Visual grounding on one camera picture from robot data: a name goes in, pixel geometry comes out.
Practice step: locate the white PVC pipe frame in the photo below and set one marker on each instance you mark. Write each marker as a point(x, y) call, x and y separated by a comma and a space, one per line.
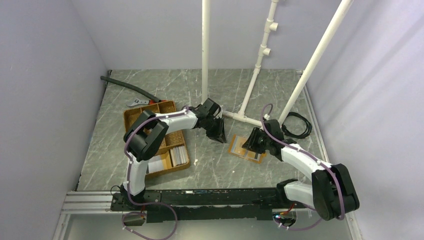
point(269, 26)

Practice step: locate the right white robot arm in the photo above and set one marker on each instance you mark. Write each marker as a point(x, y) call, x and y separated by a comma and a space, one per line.
point(330, 192)

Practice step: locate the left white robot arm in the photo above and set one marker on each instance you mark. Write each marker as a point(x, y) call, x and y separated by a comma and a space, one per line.
point(139, 151)

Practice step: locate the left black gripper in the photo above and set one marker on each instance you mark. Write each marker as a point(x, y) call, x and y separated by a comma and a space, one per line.
point(219, 135)

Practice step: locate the woven brown divided tray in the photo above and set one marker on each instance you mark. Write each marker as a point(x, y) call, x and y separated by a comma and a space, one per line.
point(163, 142)

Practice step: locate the stack of credit cards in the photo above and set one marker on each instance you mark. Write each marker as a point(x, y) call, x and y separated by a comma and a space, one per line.
point(178, 156)

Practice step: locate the red handled adjustable wrench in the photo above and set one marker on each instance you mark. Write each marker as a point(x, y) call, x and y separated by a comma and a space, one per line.
point(145, 102)

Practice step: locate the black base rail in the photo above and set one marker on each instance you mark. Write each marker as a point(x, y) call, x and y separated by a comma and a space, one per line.
point(205, 204)

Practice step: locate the orange leather card holder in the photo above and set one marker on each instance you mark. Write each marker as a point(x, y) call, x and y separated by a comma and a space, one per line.
point(236, 149)

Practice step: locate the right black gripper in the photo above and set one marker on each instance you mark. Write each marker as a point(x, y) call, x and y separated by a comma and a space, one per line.
point(250, 144)

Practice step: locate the aluminium frame rail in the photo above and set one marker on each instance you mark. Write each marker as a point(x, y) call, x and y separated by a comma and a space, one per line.
point(81, 203)

